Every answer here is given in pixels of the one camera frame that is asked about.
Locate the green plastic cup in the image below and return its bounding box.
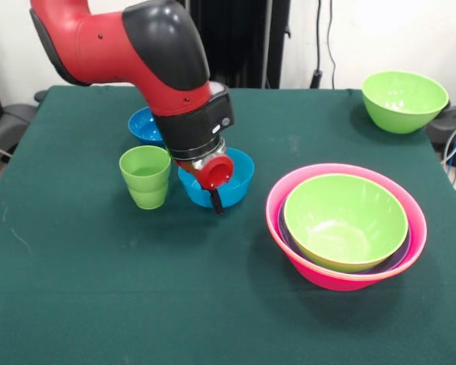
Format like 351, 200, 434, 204
119, 145, 173, 210

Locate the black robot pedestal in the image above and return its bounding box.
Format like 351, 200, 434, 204
182, 0, 292, 89

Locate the dark green table cloth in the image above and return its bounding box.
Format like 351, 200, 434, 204
0, 85, 456, 365

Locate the light blue plastic bowl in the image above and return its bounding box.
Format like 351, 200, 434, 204
177, 147, 255, 209

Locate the black pedestal leg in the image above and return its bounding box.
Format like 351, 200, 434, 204
425, 106, 456, 168
0, 89, 49, 153

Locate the dark blue plastic bowl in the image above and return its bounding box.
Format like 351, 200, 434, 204
128, 106, 167, 149

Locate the black wall cable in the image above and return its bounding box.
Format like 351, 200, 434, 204
309, 0, 336, 90

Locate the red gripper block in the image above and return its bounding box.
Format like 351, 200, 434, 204
195, 155, 236, 216

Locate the purple plastic bowl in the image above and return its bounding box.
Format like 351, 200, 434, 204
277, 205, 413, 275

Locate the pink plastic bowl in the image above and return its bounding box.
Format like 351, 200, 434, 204
265, 162, 428, 281
290, 250, 381, 292

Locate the green plastic bowl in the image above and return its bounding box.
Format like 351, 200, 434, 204
361, 71, 450, 135
283, 173, 410, 273

